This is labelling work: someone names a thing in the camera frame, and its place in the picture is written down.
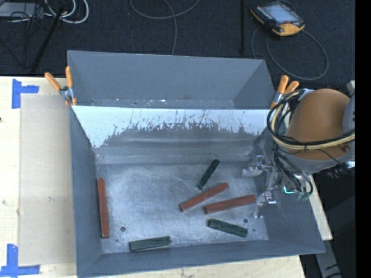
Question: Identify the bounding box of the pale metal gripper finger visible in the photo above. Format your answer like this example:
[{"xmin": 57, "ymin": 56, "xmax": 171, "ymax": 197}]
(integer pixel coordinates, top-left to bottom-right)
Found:
[
  {"xmin": 242, "ymin": 154, "xmax": 274, "ymax": 178},
  {"xmin": 254, "ymin": 191, "xmax": 278, "ymax": 219}
]

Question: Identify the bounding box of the red-brown flat block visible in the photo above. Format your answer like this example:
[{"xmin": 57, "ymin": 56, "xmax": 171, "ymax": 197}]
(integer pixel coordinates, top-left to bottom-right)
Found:
[
  {"xmin": 96, "ymin": 177, "xmax": 111, "ymax": 239},
  {"xmin": 203, "ymin": 194, "xmax": 257, "ymax": 215},
  {"xmin": 178, "ymin": 182, "xmax": 230, "ymax": 213}
]

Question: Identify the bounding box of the dark green flat block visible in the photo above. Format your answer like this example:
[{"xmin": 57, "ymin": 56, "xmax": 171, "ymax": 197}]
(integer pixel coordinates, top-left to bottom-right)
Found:
[
  {"xmin": 128, "ymin": 235, "xmax": 172, "ymax": 253},
  {"xmin": 206, "ymin": 218, "xmax": 249, "ymax": 238},
  {"xmin": 197, "ymin": 158, "xmax": 221, "ymax": 191}
]

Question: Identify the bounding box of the grey metal bin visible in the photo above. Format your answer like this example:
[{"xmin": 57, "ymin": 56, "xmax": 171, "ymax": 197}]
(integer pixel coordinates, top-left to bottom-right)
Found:
[{"xmin": 66, "ymin": 50, "xmax": 326, "ymax": 278}]

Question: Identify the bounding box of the pale cardboard flat board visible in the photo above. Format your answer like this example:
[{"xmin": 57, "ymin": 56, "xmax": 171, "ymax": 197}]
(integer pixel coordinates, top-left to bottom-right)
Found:
[{"xmin": 18, "ymin": 93, "xmax": 77, "ymax": 268}]

